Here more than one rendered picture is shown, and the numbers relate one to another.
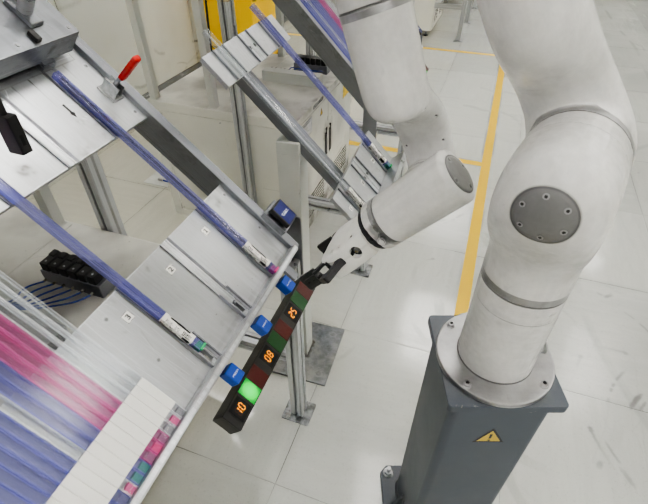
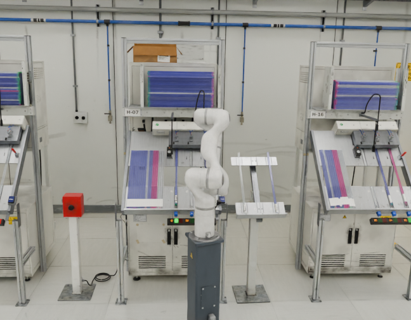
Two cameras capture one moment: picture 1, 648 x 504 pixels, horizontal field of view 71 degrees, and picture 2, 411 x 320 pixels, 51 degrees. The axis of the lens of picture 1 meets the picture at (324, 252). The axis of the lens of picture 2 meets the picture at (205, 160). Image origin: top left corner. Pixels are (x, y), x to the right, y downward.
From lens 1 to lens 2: 2.65 m
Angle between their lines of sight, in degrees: 64
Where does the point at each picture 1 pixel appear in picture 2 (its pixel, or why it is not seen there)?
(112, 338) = (166, 192)
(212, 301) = (187, 202)
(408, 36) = not seen: hidden behind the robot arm
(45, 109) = (196, 155)
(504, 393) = (192, 235)
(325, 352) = (253, 299)
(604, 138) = (198, 169)
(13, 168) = (181, 161)
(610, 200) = (188, 175)
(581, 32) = (203, 153)
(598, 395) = not seen: outside the picture
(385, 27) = not seen: hidden behind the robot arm
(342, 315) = (278, 300)
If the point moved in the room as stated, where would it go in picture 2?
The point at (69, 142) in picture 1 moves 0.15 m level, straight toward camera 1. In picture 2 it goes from (194, 162) to (182, 166)
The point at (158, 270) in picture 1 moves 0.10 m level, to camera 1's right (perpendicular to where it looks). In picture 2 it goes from (184, 189) to (189, 193)
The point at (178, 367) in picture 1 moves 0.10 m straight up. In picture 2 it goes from (169, 204) to (169, 190)
